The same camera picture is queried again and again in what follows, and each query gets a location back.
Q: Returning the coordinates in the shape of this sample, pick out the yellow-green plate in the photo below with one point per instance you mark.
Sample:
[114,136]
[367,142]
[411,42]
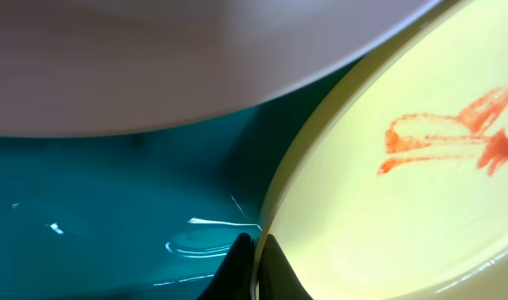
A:
[396,187]

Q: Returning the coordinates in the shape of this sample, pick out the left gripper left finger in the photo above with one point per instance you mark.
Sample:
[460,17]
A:
[233,277]

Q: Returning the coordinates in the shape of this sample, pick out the white plate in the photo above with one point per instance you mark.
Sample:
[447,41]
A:
[76,68]

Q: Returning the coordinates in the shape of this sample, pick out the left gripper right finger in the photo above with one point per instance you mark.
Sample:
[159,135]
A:
[277,280]

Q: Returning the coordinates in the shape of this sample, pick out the teal plastic tray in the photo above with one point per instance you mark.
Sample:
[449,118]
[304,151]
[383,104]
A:
[147,215]

